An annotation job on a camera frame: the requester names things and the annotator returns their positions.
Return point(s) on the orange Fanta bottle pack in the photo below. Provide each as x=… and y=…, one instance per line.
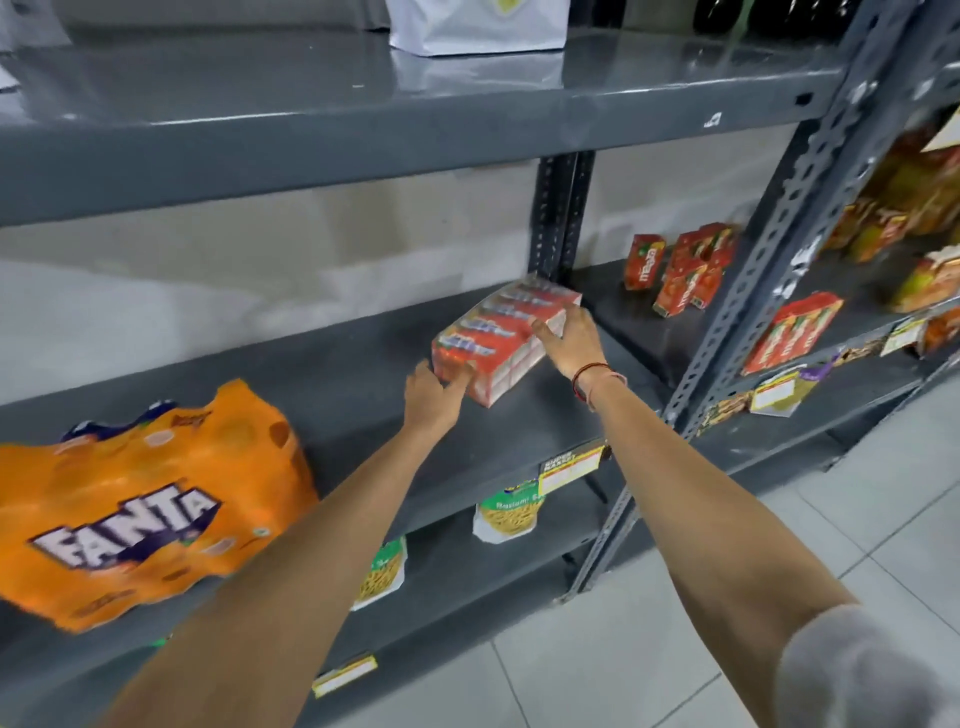
x=135, y=510

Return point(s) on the red three-carton pack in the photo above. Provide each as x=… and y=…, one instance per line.
x=791, y=334

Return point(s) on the grey metal side rack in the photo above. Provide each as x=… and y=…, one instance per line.
x=611, y=315

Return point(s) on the row of dark bottles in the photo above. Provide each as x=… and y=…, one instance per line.
x=772, y=15

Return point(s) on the person's right forearm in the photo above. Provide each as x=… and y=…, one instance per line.
x=712, y=540

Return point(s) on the grey metal shelving rack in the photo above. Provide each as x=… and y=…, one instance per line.
x=300, y=142

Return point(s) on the orange wrapped carton pack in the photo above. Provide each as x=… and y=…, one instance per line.
x=930, y=281

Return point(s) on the green snack packet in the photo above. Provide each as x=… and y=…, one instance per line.
x=814, y=375
x=382, y=574
x=510, y=517

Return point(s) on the person's left forearm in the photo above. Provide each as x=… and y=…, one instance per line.
x=285, y=600

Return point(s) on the dark gold snack packets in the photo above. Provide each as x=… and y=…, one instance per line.
x=724, y=412

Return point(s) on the row of orange green cartons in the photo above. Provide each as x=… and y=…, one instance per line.
x=907, y=195

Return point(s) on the person's right white sleeve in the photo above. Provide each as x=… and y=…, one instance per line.
x=862, y=675

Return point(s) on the red Maaza carton multipack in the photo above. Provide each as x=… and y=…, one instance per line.
x=495, y=337

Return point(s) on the person's left hand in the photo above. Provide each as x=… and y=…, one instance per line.
x=435, y=405

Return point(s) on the small yellow price label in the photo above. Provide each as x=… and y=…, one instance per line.
x=945, y=131
x=574, y=469
x=772, y=391
x=904, y=335
x=345, y=675

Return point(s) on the red thread wristband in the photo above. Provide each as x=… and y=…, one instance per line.
x=589, y=367

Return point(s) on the person's right hand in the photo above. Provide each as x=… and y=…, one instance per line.
x=577, y=345

